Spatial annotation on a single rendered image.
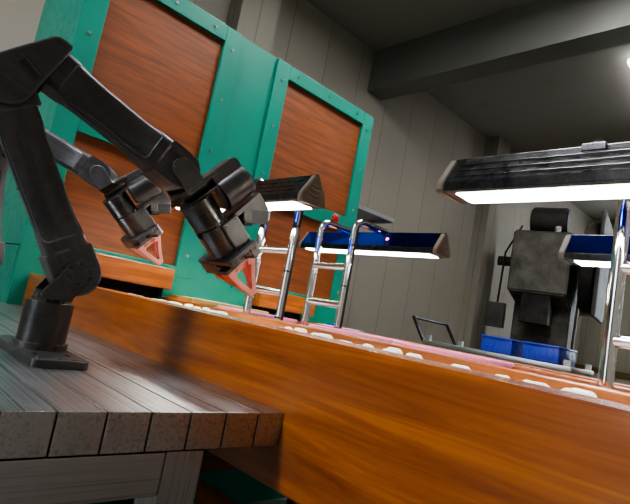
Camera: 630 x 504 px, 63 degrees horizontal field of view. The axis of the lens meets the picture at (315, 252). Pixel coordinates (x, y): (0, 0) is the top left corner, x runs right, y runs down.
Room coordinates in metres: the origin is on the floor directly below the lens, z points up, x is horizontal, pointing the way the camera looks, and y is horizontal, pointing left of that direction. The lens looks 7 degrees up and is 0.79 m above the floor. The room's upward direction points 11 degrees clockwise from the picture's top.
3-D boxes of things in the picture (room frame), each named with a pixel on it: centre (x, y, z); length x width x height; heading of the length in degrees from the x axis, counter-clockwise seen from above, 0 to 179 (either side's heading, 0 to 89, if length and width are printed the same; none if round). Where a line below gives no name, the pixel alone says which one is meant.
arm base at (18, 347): (0.73, 0.35, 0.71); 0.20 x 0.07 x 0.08; 43
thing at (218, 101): (2.13, 0.52, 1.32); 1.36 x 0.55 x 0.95; 133
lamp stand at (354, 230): (1.70, -0.12, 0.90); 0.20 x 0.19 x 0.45; 43
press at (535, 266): (5.44, -2.51, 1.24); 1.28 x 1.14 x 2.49; 133
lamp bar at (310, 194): (1.38, 0.24, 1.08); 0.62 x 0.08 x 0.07; 43
